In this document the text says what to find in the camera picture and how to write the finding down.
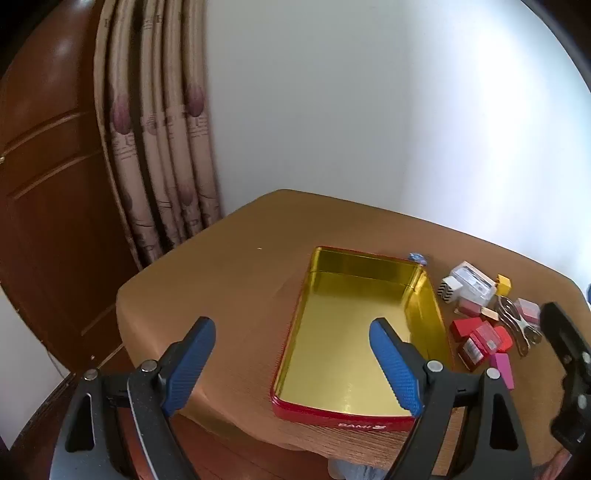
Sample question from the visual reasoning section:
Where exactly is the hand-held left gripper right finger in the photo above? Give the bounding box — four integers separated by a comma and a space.
369, 318, 548, 480

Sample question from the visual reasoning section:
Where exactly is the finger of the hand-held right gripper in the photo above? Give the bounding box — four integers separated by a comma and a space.
539, 302, 591, 457

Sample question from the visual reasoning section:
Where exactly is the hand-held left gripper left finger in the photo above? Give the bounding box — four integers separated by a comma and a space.
48, 316, 218, 480

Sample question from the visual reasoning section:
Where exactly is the red tin box gold inside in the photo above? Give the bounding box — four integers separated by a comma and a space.
270, 246, 455, 432

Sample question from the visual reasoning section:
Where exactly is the red wooden block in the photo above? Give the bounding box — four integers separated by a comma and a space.
494, 325, 514, 354
450, 318, 485, 342

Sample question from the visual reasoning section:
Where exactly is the small dark red box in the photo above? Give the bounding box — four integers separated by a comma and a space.
457, 337, 485, 372

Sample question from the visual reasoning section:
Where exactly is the magenta wooden block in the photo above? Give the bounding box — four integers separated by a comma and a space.
488, 353, 515, 391

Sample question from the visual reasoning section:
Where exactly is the small red labelled box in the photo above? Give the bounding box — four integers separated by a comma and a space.
468, 320, 502, 358

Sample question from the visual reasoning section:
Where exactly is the brown wood-grain table cover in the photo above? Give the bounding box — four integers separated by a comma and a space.
115, 188, 587, 476

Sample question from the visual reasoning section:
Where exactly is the white block with striped face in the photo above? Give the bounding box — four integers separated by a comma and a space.
438, 276, 462, 303

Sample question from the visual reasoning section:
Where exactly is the clear plastic box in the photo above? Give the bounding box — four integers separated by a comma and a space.
450, 261, 497, 308

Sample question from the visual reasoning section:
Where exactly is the brown wooden door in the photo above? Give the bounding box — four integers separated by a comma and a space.
0, 9, 144, 444

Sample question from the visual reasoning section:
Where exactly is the beige patterned curtain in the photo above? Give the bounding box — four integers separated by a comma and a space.
92, 0, 225, 271

